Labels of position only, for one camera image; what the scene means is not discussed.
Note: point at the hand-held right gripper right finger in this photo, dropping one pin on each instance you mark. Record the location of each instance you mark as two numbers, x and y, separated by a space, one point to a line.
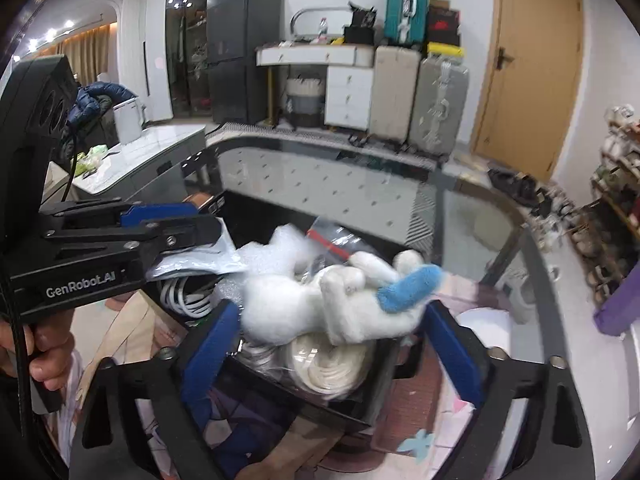
455 355

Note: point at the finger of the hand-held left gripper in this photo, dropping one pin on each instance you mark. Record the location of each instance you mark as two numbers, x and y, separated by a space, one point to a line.
150 212
190 235

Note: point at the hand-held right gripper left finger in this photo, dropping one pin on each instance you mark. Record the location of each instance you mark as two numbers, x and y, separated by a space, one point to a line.
210 355

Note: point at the clear plastic bag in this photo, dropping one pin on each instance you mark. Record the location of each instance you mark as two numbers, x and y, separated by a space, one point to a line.
200 262

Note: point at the white bubble wrap bag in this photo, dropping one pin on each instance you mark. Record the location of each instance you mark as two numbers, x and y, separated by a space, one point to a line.
285 245

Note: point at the white and blue plush toy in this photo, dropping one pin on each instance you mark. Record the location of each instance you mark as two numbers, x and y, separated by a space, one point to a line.
360 315

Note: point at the black cardboard box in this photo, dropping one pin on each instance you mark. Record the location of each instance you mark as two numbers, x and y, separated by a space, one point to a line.
310 405

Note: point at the person's left hand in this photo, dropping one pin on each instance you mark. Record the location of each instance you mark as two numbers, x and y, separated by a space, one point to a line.
47 355

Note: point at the printed desk mat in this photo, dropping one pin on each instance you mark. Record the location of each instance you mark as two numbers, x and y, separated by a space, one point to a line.
430 400

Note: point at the blue down jacket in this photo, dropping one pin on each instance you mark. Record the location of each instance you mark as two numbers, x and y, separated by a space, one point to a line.
100 102

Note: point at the white marble side table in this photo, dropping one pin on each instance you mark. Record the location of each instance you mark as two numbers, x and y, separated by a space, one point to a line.
150 150

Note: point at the beige curtain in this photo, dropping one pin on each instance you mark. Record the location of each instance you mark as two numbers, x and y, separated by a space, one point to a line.
85 50

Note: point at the white sneaker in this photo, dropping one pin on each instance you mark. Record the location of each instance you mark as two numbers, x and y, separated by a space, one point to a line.
520 292

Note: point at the white box appliance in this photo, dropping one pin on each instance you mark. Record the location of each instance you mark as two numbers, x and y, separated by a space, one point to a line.
129 120

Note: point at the dark glass cabinet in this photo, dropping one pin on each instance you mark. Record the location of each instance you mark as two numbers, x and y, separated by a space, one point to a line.
187 40

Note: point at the woven laundry basket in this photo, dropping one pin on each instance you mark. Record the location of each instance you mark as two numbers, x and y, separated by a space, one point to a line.
304 102

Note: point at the purple cloth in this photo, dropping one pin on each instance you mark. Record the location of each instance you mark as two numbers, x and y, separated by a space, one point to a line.
622 305

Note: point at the row of shoes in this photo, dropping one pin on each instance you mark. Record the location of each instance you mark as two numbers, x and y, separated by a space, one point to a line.
530 192

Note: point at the dark grey refrigerator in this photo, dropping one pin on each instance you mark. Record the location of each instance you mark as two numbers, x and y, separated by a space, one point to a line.
245 50

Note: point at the white dresser desk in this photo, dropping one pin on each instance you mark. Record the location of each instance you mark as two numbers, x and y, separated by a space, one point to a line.
350 90

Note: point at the shoe rack with shoes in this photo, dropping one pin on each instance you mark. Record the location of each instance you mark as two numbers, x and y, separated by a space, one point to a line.
617 200

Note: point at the plastic water bottle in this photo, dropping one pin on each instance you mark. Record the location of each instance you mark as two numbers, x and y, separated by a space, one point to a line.
323 29

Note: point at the beige suitcase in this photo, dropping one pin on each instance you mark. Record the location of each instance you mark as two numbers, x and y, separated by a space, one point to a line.
395 95

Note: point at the oval mirror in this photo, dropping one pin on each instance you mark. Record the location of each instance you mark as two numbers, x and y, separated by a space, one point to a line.
320 22

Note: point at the silver suitcase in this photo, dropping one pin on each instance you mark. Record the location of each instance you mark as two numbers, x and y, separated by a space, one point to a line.
440 105

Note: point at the black bag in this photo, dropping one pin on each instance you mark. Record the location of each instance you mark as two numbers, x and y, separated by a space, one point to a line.
360 25

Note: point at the wooden door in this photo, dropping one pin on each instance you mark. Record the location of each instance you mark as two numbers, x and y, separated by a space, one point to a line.
530 70

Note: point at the yellow box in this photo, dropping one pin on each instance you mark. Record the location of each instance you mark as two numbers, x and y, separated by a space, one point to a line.
446 51

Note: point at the teal suitcase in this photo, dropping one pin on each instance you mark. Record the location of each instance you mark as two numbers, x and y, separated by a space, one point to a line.
406 7

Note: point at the stack of dark shoe boxes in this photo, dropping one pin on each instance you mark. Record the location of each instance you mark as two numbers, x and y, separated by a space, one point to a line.
444 22

